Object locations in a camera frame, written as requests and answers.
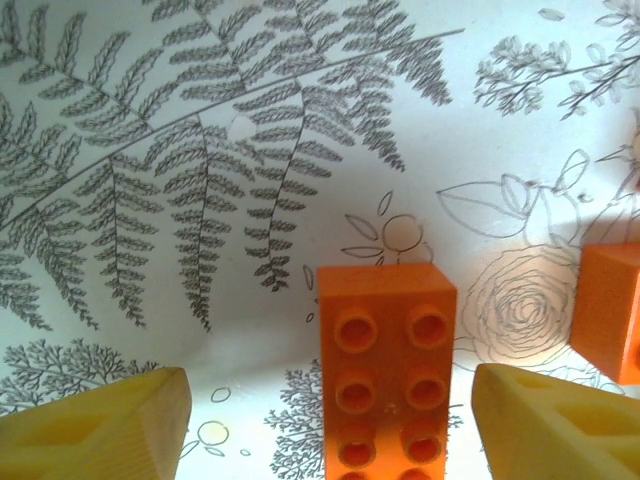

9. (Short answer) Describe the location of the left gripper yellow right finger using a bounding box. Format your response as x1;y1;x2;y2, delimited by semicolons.
472;362;640;480

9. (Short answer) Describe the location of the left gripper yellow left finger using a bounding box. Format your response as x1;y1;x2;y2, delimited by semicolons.
0;367;194;480

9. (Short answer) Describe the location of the long orange lego brick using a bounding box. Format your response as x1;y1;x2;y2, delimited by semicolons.
317;262;459;480
569;242;640;386

